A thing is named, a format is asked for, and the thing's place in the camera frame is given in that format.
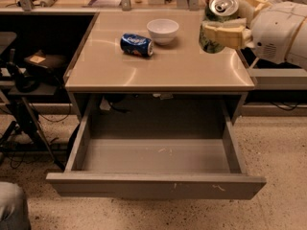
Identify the blue Pepsi can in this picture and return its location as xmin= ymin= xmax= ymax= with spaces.
xmin=120 ymin=34 xmax=154 ymax=58

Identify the grey drawer cabinet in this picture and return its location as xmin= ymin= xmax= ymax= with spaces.
xmin=65 ymin=10 xmax=254 ymax=118

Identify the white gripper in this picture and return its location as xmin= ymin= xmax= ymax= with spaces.
xmin=202 ymin=0 xmax=304 ymax=65

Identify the grey trouser knee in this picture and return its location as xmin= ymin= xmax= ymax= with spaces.
xmin=0 ymin=182 xmax=32 ymax=230

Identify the white bowl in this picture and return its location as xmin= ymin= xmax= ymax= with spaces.
xmin=147 ymin=19 xmax=179 ymax=45

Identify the open grey top drawer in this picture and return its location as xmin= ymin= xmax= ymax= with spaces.
xmin=47 ymin=96 xmax=266 ymax=199

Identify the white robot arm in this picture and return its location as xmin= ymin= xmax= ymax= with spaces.
xmin=201 ymin=0 xmax=307 ymax=69

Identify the green soda can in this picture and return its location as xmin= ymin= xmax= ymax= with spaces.
xmin=199 ymin=0 xmax=239 ymax=54

